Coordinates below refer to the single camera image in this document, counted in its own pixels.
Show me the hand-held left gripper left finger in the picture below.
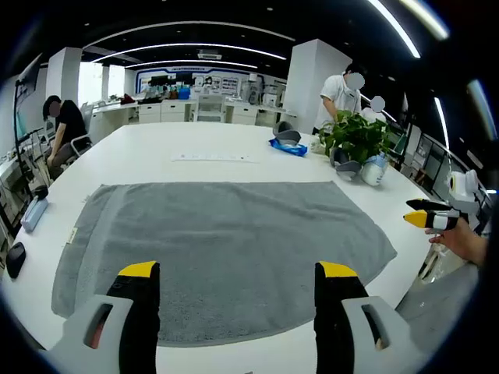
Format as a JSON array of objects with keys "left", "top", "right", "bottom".
[{"left": 46, "top": 260, "right": 161, "bottom": 374}]

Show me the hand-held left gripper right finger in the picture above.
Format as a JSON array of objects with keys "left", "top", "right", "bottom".
[{"left": 314, "top": 260, "right": 426, "bottom": 374}]

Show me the grey towel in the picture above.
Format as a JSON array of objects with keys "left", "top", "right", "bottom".
[{"left": 51, "top": 181, "right": 398, "bottom": 348}]

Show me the person's right hand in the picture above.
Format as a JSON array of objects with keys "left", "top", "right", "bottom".
[{"left": 424, "top": 218, "right": 488, "bottom": 266}]

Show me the green potted plant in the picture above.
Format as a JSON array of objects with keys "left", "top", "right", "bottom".
[{"left": 318, "top": 110, "right": 395, "bottom": 165}]

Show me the black computer mouse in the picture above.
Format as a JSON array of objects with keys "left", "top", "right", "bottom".
[{"left": 5, "top": 242, "right": 27, "bottom": 280}]

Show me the light blue pencil case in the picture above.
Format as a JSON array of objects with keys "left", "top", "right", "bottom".
[{"left": 20, "top": 196, "right": 50, "bottom": 234}]

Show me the blue wet wipes packet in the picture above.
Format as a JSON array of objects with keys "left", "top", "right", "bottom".
[{"left": 268, "top": 136, "right": 309, "bottom": 158}]

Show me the white table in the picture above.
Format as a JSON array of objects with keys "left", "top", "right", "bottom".
[{"left": 2, "top": 122, "right": 469, "bottom": 374}]

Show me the white inlaid power strip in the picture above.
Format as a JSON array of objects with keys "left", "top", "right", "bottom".
[{"left": 170, "top": 151, "right": 260, "bottom": 164}]

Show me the white office chair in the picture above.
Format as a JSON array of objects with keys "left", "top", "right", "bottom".
[{"left": 193, "top": 94, "right": 227, "bottom": 123}]

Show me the office chair with grey frame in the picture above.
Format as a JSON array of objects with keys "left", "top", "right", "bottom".
[{"left": 58, "top": 133, "right": 94, "bottom": 164}]

